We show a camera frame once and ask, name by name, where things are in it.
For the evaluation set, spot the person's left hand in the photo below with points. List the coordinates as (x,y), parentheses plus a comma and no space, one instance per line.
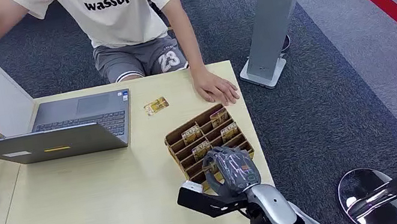
(214,86)

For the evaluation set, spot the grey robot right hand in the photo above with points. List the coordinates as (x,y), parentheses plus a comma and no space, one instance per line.
(236,169)

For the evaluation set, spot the person's left forearm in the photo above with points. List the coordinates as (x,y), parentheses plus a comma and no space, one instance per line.
(186,40)

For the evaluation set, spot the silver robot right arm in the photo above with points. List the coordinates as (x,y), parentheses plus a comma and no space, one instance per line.
(280,214)

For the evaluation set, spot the gold hotel key card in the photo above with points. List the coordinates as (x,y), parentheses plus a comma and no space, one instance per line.
(191,135)
(201,151)
(230,132)
(156,106)
(219,117)

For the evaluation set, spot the brown cardboard card holder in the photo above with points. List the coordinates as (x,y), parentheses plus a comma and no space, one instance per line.
(190,157)

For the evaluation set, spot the person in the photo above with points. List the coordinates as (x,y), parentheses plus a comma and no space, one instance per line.
(118,19)

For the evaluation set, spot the grey kiosk stand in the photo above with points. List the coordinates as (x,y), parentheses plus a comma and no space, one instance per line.
(275,13)

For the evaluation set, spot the grey open laptop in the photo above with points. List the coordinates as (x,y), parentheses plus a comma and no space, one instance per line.
(64,127)

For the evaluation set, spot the chrome stanchion base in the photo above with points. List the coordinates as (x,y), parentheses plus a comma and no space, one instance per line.
(374,198)

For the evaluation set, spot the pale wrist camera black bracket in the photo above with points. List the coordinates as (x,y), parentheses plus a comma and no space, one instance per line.
(205,202)

